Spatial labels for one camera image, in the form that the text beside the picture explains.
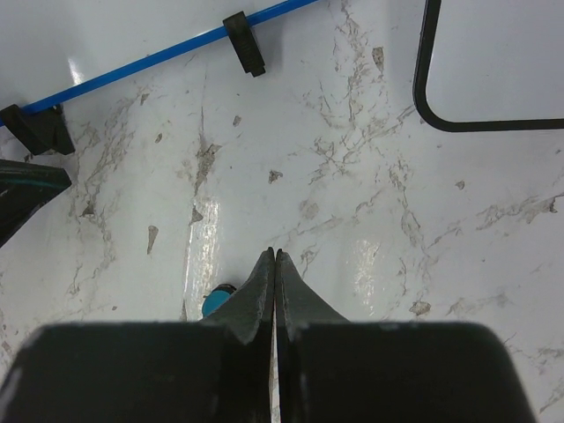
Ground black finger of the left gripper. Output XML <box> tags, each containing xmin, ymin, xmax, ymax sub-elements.
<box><xmin>0</xmin><ymin>160</ymin><xmax>71</xmax><ymax>246</ymax></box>

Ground black framed large whiteboard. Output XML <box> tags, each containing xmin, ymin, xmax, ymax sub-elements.
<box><xmin>413</xmin><ymin>1</ymin><xmax>563</xmax><ymax>132</ymax></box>

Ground blue framed small whiteboard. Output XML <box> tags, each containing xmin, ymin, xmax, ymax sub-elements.
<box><xmin>1</xmin><ymin>0</ymin><xmax>306</xmax><ymax>114</ymax></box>

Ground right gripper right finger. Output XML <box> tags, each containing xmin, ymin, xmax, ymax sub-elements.
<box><xmin>274</xmin><ymin>251</ymin><xmax>535</xmax><ymax>422</ymax></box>

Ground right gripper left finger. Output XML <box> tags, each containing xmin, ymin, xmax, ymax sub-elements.
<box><xmin>1</xmin><ymin>249</ymin><xmax>275</xmax><ymax>422</ymax></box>

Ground black whiteboard stand clip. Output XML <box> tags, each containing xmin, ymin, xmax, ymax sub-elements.
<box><xmin>1</xmin><ymin>105</ymin><xmax>75</xmax><ymax>155</ymax></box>
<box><xmin>223</xmin><ymin>11</ymin><xmax>265</xmax><ymax>78</ymax></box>

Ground blue black whiteboard eraser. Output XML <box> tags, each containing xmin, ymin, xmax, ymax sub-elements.
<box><xmin>202</xmin><ymin>284</ymin><xmax>237</xmax><ymax>318</ymax></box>

